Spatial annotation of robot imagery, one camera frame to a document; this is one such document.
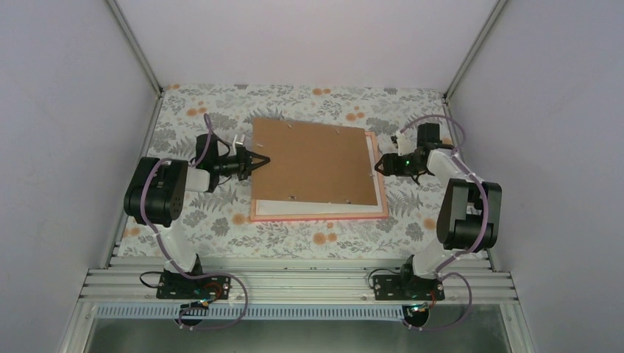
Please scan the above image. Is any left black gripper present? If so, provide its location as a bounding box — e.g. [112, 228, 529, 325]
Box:
[213, 147, 270, 180]

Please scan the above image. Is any brown cardboard backing board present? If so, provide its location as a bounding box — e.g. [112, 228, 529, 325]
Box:
[250, 118, 377, 205]

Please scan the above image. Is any pink wooden picture frame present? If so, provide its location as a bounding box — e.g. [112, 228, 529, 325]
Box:
[249, 130, 390, 224]

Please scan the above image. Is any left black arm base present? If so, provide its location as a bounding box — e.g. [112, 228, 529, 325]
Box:
[156, 271, 232, 327]

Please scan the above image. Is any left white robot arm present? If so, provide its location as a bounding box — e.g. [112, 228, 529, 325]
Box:
[124, 132, 271, 298]

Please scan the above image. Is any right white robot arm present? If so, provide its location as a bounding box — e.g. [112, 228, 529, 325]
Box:
[375, 123, 502, 299]

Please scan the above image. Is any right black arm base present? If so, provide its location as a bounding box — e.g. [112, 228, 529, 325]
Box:
[367, 272, 446, 329]

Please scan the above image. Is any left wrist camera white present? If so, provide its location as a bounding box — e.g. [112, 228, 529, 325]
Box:
[233, 134, 246, 153]

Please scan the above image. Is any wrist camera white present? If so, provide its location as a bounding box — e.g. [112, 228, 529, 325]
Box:
[233, 134, 246, 153]
[391, 131, 416, 156]

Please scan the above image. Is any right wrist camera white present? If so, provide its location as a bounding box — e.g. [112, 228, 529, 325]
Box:
[391, 131, 416, 156]

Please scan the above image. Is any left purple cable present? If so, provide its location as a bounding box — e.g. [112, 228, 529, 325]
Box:
[139, 113, 249, 332]

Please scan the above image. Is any aluminium mounting rail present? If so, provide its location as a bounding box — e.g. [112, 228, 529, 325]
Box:
[79, 257, 518, 304]

